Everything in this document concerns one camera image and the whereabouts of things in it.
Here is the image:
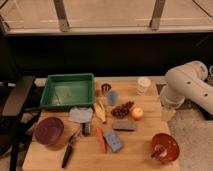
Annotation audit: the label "blue and yellow sponge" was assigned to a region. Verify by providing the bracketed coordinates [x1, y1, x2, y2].
[104, 131, 123, 152]

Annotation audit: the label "orange bowl with utensil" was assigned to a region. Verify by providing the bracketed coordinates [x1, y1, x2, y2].
[151, 133, 180, 163]

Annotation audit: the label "small dark metal cup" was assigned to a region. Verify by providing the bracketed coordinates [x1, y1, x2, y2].
[101, 83, 111, 95]

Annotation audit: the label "green plastic tray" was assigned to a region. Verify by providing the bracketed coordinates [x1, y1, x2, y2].
[40, 73, 95, 110]

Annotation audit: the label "yellow banana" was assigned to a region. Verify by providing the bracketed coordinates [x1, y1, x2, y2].
[93, 101, 106, 123]

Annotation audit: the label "bunch of dark grapes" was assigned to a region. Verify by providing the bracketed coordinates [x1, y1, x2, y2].
[111, 101, 134, 118]

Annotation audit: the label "red yellow apple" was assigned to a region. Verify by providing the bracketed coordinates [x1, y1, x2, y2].
[131, 107, 144, 121]

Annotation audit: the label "white plastic cup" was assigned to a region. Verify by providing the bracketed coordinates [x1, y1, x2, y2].
[137, 77, 151, 94]

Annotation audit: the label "translucent blue plastic cup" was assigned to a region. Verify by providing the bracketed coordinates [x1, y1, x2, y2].
[107, 90, 118, 106]

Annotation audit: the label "orange carrot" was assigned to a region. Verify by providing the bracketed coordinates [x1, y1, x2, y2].
[96, 127, 107, 153]

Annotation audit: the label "grey rectangular block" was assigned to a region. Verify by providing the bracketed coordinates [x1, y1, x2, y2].
[112, 120, 136, 131]

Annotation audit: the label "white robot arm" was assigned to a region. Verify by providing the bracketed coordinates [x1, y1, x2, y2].
[160, 61, 213, 121]

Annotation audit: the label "black handled scissors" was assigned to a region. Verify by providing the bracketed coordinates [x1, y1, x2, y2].
[61, 128, 81, 169]

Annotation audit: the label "black chair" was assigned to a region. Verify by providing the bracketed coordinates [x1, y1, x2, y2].
[0, 76, 41, 171]

